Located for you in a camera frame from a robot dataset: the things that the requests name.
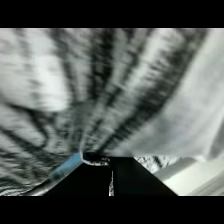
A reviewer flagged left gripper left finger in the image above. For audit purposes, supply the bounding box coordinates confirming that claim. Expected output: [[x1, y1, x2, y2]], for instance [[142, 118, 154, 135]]
[[43, 152, 112, 197]]

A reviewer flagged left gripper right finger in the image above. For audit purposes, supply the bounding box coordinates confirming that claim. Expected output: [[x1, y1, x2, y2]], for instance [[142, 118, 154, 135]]
[[109, 156, 179, 197]]

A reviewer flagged black and white striped garment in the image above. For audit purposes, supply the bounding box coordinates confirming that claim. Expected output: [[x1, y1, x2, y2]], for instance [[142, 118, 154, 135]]
[[0, 27, 224, 197]]

